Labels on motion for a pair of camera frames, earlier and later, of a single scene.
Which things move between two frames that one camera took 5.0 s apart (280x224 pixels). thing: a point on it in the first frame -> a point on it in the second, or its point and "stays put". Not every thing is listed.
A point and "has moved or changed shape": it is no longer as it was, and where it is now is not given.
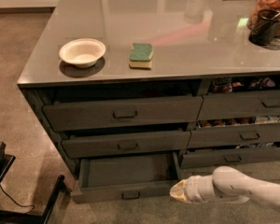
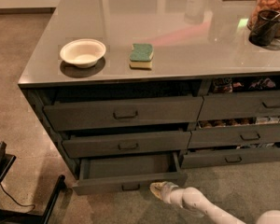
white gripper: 192,189 -> 169,191
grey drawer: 127,177 has moved or changed shape
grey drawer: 259,104 stays put
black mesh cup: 266,28 stays put
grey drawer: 83,146 stays put
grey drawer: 98,114 stays put
